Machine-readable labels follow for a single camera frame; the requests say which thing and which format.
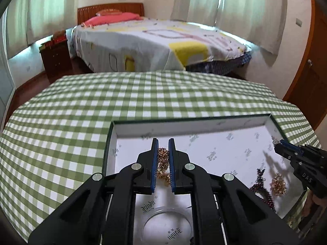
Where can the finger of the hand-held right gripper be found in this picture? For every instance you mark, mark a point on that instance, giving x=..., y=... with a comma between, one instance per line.
x=284, y=154
x=291, y=146

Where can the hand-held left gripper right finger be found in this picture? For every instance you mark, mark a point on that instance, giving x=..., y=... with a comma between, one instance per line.
x=173, y=168

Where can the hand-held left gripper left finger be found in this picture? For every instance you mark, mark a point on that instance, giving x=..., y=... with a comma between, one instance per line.
x=153, y=168

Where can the small silver ornament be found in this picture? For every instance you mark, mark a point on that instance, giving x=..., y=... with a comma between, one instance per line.
x=275, y=140

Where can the gold filigree ornament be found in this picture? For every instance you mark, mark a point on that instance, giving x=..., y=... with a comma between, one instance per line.
x=278, y=185

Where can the white jade bangle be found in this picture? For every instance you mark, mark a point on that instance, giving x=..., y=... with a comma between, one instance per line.
x=166, y=207

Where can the shallow dark green box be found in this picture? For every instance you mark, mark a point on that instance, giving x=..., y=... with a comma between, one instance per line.
x=230, y=148

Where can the person's right hand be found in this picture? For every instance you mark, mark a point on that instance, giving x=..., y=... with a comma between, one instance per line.
x=309, y=204

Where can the wooden door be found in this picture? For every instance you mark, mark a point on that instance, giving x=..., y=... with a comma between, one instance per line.
x=311, y=86

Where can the metal door knob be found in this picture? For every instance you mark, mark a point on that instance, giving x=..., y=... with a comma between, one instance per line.
x=309, y=62

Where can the green checked tablecloth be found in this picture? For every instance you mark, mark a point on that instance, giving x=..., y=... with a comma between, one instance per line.
x=76, y=122

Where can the blue checked bed skirt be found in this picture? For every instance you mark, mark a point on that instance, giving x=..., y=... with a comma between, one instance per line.
x=219, y=65

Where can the patterned white bed sheet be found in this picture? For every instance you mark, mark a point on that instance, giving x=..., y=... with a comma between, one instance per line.
x=143, y=43

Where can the wide white curtain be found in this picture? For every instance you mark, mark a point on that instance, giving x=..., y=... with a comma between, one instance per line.
x=253, y=12
x=51, y=7

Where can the dark wooden nightstand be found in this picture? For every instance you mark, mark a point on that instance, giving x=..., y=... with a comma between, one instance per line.
x=56, y=58

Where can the pink pillow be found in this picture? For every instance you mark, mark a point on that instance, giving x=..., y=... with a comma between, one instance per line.
x=112, y=19

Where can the red box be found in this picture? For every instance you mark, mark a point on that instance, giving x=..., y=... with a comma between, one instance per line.
x=59, y=39

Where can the red cushion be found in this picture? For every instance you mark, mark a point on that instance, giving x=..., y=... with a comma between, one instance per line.
x=109, y=12

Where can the wooden headboard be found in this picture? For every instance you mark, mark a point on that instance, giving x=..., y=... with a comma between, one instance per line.
x=122, y=9

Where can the brown plush toy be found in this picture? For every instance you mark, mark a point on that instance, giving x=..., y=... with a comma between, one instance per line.
x=59, y=33

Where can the narrow white curtain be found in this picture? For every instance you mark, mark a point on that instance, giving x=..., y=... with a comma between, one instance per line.
x=18, y=20
x=196, y=0

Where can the glass sliding wardrobe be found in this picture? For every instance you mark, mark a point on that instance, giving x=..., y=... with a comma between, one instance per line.
x=5, y=76

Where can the wall light switch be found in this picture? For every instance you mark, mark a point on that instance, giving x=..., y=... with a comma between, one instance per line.
x=299, y=22

